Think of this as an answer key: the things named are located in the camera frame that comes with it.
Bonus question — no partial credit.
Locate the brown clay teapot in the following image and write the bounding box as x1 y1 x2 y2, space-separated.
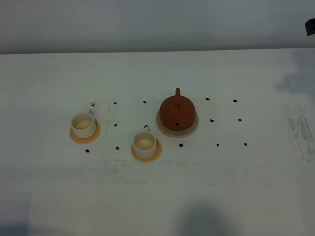
159 88 196 131

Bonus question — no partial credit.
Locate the beige round teapot saucer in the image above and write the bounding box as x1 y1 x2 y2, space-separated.
156 111 199 138

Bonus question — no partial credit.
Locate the right orange coaster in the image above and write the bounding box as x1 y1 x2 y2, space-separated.
130 139 162 163

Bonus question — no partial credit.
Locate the orange coaster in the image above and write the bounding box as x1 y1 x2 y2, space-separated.
130 139 162 163
69 121 101 144

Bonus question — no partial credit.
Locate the right white teacup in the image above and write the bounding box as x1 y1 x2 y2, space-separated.
132 125 157 158

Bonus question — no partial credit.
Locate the white teacup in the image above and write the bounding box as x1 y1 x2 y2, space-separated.
71 109 96 139
132 125 157 158

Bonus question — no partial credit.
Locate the left white teacup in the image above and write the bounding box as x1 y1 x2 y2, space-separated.
71 109 96 139

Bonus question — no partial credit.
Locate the left orange coaster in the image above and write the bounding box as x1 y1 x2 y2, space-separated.
69 121 101 144

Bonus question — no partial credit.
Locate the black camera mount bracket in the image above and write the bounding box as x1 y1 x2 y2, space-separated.
305 18 315 36

